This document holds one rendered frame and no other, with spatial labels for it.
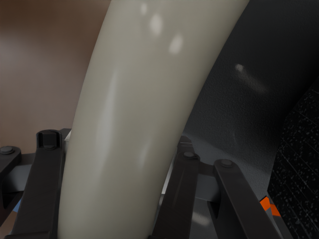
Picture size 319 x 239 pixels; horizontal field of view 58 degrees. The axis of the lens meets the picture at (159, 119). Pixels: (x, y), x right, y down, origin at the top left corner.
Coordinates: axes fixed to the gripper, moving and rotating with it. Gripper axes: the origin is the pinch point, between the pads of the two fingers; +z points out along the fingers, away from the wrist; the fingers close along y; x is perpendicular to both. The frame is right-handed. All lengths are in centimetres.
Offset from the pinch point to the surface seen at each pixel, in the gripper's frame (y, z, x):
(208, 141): 25, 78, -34
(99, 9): -16, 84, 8
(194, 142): 20, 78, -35
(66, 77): -27, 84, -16
